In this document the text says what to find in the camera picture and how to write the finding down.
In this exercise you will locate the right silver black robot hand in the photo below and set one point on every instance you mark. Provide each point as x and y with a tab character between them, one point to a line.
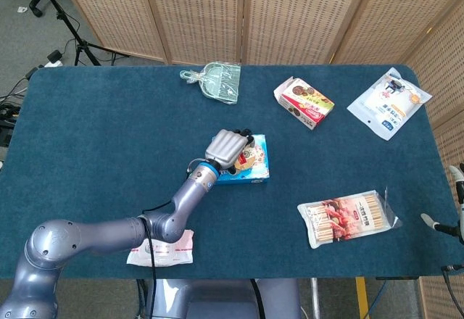
461	203

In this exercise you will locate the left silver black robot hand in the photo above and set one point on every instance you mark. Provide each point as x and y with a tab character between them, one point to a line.
224	148

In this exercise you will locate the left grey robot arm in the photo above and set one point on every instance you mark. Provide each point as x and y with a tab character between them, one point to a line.
90	235

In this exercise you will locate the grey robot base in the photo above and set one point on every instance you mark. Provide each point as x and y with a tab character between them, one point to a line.
221	299

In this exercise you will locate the blue cookie box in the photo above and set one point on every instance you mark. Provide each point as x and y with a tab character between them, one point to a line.
260	172

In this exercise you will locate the white red cookie box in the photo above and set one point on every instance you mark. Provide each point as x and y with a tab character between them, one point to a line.
304	103

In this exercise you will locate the clear packaged dustpan brush set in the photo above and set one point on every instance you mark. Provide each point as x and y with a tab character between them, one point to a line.
219	83

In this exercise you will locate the woven folding screen panel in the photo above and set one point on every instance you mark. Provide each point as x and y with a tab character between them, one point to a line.
395	14
451	116
301	14
195	14
112	11

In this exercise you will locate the pink white wet wipes pack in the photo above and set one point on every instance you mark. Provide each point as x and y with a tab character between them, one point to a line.
175	253

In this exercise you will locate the blue table mat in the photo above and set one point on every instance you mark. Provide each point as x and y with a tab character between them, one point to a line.
108	134

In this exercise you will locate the bamboo skewers plastic pack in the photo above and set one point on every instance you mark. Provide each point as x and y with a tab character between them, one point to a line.
344	219

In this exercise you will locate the white resealable pouch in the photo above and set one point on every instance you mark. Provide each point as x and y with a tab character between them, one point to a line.
389	103

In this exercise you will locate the yellow floor tape strip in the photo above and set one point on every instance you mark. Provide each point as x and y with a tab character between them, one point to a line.
361	297

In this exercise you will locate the metal table leg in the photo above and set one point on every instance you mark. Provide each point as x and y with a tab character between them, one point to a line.
315	299

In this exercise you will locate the white power strip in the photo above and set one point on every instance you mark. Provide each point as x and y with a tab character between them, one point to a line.
54	58

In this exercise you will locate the black tripod stand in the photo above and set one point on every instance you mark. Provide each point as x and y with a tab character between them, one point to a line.
64	20

